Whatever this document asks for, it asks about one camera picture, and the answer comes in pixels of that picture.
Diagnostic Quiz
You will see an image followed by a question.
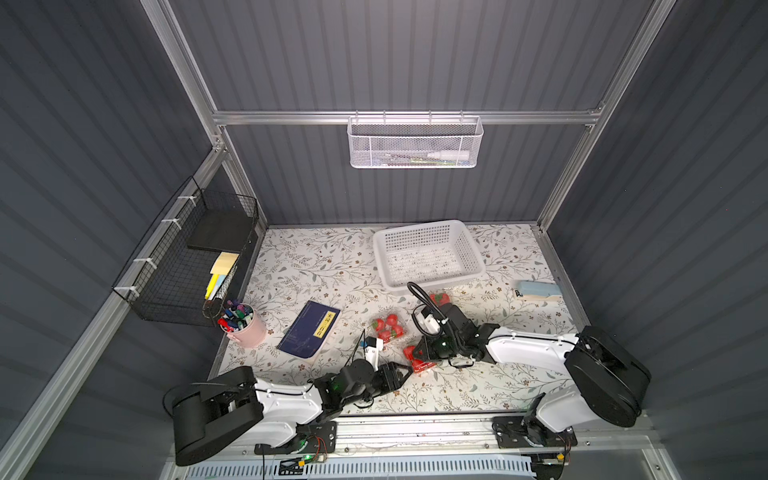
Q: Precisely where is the clear clamshell container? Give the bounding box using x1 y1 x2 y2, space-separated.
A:
429 292 452 307
367 310 408 343
403 345 437 374

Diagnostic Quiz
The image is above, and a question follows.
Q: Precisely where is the white plastic perforated basket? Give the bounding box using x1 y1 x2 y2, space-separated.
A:
373 220 486 293

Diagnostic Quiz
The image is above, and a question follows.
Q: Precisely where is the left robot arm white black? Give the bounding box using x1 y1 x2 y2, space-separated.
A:
162 358 414 466

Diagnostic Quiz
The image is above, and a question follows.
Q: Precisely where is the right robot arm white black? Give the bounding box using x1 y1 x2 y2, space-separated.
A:
411 303 652 444

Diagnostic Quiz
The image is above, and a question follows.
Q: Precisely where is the dark blue booklet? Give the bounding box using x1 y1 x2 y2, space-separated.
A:
277 301 341 359

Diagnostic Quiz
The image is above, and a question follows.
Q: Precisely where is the light blue sponge block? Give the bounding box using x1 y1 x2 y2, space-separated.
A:
514 281 562 299

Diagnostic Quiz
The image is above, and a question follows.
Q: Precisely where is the pink cup with markers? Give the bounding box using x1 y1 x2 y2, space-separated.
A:
216 300 267 349

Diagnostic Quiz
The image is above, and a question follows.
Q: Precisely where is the yellow sticky notes pad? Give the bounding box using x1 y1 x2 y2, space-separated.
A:
205 252 239 300

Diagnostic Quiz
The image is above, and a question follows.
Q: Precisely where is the white marker in basket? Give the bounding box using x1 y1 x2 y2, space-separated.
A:
426 150 472 164

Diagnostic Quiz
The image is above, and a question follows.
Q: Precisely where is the black notebook in basket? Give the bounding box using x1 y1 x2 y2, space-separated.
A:
187 210 254 253

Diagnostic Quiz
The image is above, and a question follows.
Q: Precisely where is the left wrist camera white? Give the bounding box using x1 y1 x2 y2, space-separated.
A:
363 336 384 371

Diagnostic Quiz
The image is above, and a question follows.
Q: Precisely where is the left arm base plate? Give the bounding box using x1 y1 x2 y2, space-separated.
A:
254 421 338 455

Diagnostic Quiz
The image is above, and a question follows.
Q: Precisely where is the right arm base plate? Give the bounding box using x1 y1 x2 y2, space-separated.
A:
491 415 578 450

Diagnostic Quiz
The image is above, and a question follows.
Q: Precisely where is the black wire wall basket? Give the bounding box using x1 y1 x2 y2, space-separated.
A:
113 177 259 328

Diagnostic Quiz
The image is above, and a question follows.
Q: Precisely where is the white wire mesh wall basket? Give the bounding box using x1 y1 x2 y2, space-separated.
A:
347 114 484 169

